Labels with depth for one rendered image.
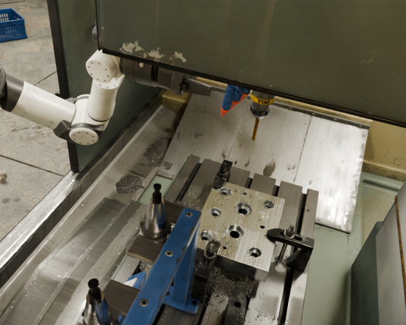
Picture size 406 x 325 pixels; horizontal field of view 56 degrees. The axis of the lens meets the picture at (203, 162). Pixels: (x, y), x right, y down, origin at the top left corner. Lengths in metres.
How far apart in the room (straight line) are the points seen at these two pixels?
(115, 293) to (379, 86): 0.51
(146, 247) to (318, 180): 1.20
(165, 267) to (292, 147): 1.28
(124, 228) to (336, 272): 0.82
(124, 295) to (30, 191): 2.09
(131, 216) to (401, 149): 1.34
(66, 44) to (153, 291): 0.85
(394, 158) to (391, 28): 1.71
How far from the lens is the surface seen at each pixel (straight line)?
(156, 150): 1.89
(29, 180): 2.81
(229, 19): 0.47
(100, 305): 0.61
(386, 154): 2.13
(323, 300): 1.51
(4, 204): 2.69
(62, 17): 1.27
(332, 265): 1.62
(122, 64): 0.91
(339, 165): 1.89
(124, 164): 1.80
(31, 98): 1.10
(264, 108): 0.86
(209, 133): 1.90
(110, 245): 1.38
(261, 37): 0.47
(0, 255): 1.35
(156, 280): 0.70
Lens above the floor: 1.81
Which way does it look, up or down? 38 degrees down
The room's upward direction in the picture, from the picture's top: 8 degrees clockwise
